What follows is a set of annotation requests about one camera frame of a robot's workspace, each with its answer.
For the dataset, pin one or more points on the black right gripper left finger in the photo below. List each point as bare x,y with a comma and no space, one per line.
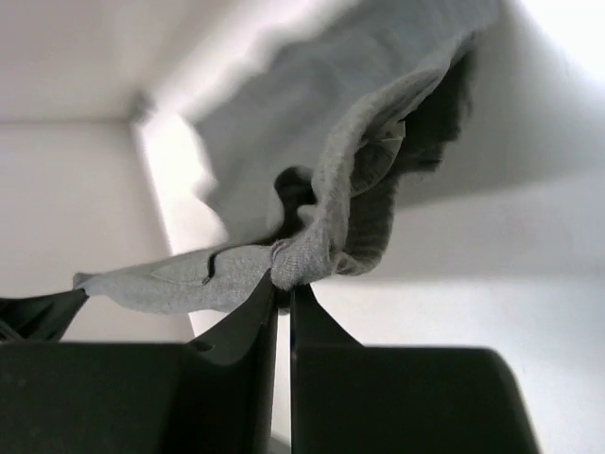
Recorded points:
212,394

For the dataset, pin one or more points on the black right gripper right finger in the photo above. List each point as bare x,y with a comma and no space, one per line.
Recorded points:
350,398

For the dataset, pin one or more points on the grey shorts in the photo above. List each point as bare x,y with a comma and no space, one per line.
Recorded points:
309,155

